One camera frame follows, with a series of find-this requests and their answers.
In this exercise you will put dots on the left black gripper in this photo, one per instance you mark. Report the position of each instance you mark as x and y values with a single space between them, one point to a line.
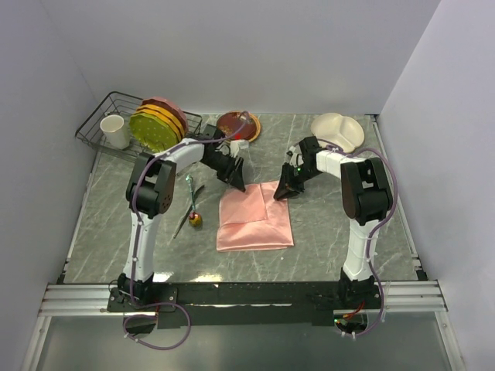
237 178

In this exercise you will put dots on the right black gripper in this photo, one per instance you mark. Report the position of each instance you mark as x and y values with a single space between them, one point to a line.
283 190

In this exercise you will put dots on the pink satin napkin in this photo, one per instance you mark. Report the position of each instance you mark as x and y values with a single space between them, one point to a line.
253 220

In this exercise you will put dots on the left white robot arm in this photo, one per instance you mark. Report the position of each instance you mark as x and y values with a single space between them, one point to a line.
150 192

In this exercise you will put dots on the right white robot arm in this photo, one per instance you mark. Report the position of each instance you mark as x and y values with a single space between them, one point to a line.
368 202

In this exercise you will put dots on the black utensil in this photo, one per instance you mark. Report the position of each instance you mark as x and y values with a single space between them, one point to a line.
190 209

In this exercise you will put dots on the dark red decorated plate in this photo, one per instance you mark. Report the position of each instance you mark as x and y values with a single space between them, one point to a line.
234 121

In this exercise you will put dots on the iridescent metal spoon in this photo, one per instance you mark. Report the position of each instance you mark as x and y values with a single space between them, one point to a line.
195 219

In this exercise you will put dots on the cream divided plate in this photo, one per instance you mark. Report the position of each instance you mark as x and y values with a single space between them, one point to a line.
338 130

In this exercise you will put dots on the green polka dot plate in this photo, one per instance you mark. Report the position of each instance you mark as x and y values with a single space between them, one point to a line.
152 132

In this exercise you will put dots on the orange plate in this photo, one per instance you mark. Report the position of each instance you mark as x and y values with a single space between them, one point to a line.
165 116

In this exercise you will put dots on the dark pink plate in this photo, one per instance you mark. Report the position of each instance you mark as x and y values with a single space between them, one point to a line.
171 107

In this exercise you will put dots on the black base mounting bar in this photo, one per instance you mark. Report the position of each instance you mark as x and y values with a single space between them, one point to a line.
174 305

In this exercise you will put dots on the white cup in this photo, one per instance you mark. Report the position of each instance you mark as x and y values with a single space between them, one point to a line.
116 131

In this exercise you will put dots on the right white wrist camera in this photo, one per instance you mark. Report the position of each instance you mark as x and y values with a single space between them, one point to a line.
294 156

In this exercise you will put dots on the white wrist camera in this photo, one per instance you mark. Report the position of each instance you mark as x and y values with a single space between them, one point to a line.
294 156
238 144

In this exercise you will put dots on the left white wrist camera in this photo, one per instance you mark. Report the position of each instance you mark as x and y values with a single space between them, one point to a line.
238 144

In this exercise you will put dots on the black wire dish rack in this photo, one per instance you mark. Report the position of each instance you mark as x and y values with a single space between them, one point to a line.
124 105

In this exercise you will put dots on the aluminium frame rail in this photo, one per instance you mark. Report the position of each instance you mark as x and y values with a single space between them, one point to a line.
72 300

